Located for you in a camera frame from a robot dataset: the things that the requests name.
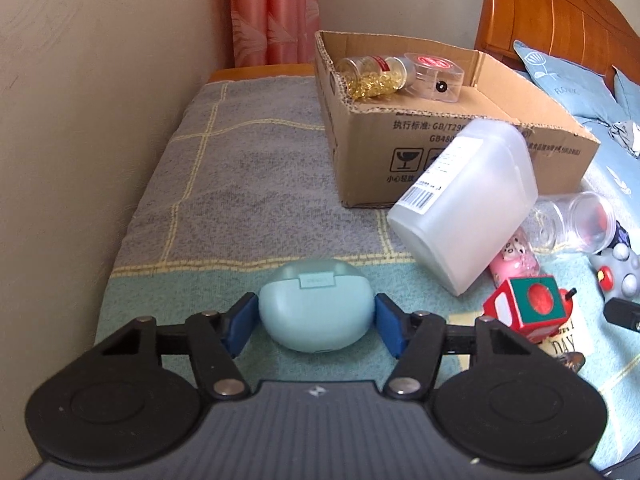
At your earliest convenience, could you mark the black toy with red caps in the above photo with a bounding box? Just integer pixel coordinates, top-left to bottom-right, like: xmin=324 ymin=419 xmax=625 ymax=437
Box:
xmin=612 ymin=220 xmax=635 ymax=251

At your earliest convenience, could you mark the grey checked blanket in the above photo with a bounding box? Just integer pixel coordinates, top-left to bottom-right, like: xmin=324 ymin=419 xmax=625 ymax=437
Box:
xmin=95 ymin=77 xmax=640 ymax=466

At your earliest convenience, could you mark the wooden headboard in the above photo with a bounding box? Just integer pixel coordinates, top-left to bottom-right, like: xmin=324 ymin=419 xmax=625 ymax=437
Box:
xmin=474 ymin=0 xmax=640 ymax=78

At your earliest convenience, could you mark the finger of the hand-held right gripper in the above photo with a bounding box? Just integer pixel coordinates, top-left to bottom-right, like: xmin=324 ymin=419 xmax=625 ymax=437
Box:
xmin=602 ymin=297 xmax=640 ymax=333

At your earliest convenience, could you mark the grey toy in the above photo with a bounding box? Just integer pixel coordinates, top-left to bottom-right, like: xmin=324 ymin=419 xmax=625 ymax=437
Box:
xmin=587 ymin=245 xmax=640 ymax=306

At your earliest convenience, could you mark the pink toy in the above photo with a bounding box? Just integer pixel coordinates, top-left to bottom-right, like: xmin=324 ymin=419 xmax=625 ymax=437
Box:
xmin=487 ymin=227 xmax=541 ymax=286

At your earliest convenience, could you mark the crumpled grey cloth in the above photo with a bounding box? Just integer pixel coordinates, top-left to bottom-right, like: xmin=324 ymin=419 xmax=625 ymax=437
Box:
xmin=607 ymin=120 xmax=640 ymax=158

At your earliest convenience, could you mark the white translucent plastic container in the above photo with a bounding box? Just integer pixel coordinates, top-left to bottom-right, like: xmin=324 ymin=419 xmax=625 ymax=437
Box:
xmin=387 ymin=119 xmax=539 ymax=297

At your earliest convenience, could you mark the pink curtain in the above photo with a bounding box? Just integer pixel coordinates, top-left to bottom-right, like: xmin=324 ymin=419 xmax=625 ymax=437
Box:
xmin=229 ymin=0 xmax=321 ymax=68

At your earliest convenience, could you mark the wooden bed frame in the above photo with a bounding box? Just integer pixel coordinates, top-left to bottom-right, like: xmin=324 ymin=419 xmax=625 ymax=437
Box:
xmin=207 ymin=64 xmax=316 ymax=83

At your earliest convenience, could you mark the red cube toy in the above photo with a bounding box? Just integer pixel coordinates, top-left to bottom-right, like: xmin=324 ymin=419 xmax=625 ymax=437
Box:
xmin=481 ymin=274 xmax=577 ymax=345

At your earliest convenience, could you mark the clear jar of gold pieces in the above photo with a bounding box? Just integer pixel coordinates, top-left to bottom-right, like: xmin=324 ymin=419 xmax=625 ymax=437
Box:
xmin=334 ymin=54 xmax=418 ymax=101

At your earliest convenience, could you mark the blue printed pillow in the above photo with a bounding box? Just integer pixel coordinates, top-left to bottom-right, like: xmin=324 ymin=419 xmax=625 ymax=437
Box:
xmin=513 ymin=40 xmax=621 ymax=123
xmin=612 ymin=65 xmax=640 ymax=121

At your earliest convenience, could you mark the clear plastic jar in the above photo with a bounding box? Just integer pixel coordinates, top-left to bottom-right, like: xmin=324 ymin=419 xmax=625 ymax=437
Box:
xmin=530 ymin=191 xmax=618 ymax=256

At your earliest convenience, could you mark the cardboard box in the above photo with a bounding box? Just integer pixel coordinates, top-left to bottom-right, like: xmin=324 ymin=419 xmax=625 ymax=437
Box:
xmin=314 ymin=30 xmax=602 ymax=209

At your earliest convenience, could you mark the clear round red-label box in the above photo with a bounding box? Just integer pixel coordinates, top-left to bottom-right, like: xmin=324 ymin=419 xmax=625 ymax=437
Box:
xmin=402 ymin=51 xmax=467 ymax=103

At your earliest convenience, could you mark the blue leaf-print bedsheet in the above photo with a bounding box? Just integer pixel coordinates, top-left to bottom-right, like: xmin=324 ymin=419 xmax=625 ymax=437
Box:
xmin=515 ymin=67 xmax=640 ymax=211

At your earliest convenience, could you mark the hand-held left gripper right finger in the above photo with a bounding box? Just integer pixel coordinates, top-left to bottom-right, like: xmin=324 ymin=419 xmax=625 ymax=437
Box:
xmin=375 ymin=292 xmax=541 ymax=401

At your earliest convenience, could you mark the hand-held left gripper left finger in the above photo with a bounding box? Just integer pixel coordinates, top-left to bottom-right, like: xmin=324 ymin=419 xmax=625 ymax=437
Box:
xmin=97 ymin=292 xmax=258 ymax=401

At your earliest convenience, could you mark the light blue earbud case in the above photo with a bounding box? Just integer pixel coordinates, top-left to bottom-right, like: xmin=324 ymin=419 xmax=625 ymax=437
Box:
xmin=257 ymin=258 xmax=376 ymax=352

